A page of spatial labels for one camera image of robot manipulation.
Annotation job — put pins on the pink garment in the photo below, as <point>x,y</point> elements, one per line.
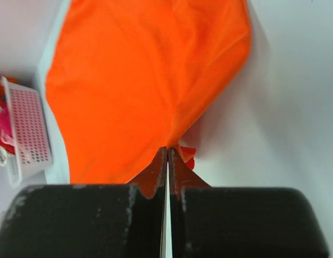
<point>5,123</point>

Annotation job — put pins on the red t shirt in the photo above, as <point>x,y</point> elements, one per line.
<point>6,139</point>

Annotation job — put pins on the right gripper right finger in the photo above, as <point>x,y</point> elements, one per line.
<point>209,221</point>

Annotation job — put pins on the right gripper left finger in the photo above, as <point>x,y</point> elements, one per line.
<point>90,220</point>

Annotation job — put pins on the white plastic basket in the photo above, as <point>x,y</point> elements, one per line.
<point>30,138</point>

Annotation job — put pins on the orange t shirt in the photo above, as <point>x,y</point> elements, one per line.
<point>129,77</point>

